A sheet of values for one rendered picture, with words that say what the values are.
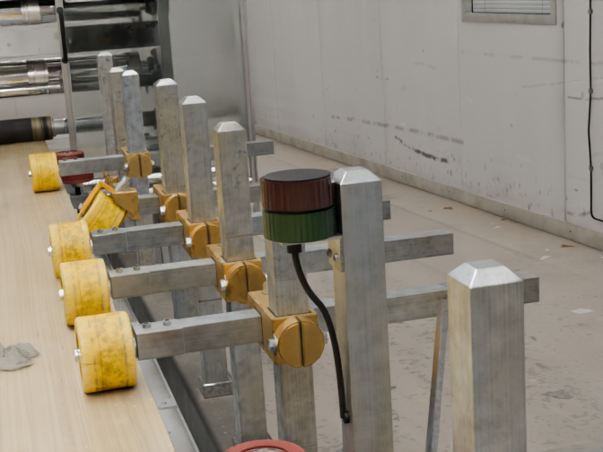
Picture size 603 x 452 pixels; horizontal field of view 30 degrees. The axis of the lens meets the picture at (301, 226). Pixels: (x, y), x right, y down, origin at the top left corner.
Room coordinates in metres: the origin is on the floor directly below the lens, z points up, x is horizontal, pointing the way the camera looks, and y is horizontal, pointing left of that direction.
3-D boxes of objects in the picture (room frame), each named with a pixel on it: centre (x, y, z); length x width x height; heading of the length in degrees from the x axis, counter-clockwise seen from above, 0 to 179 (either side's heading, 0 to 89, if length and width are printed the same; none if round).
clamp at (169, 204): (1.89, 0.22, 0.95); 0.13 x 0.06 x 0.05; 15
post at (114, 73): (2.59, 0.40, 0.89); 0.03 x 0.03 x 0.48; 15
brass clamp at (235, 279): (1.40, 0.09, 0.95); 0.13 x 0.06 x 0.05; 15
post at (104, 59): (2.83, 0.46, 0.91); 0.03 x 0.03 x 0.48; 15
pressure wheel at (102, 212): (1.87, 0.34, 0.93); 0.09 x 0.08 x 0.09; 105
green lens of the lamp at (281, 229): (0.88, 0.00, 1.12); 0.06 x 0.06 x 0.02
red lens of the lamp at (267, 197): (0.88, 0.00, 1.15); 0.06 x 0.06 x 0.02
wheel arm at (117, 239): (1.67, 0.10, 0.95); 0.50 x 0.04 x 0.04; 105
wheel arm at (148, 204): (1.93, 0.10, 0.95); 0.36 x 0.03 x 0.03; 105
